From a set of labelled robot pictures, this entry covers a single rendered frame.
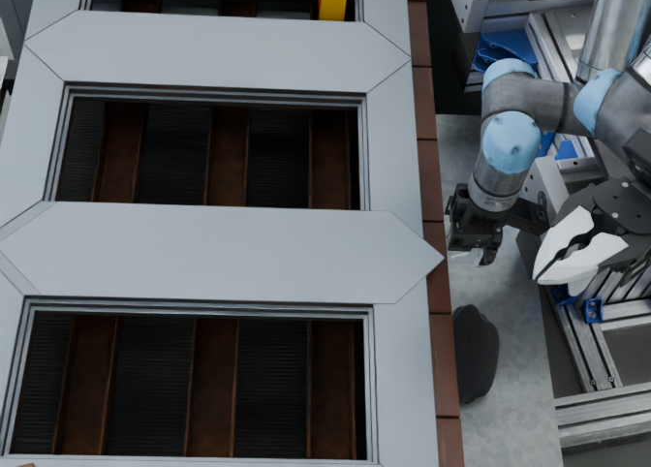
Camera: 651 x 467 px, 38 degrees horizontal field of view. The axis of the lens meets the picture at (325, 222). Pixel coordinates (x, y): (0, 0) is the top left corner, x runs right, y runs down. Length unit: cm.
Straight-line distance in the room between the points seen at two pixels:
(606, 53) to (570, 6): 52
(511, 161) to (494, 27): 60
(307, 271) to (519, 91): 46
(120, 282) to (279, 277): 26
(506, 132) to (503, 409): 57
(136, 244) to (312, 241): 29
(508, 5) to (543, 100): 47
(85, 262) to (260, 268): 28
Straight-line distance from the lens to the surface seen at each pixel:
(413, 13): 197
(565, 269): 90
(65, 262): 158
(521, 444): 167
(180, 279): 154
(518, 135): 130
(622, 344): 236
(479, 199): 139
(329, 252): 157
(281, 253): 156
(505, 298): 178
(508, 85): 138
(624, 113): 116
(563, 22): 185
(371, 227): 160
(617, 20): 136
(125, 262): 157
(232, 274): 154
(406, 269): 156
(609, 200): 95
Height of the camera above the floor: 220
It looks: 58 degrees down
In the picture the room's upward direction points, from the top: 7 degrees clockwise
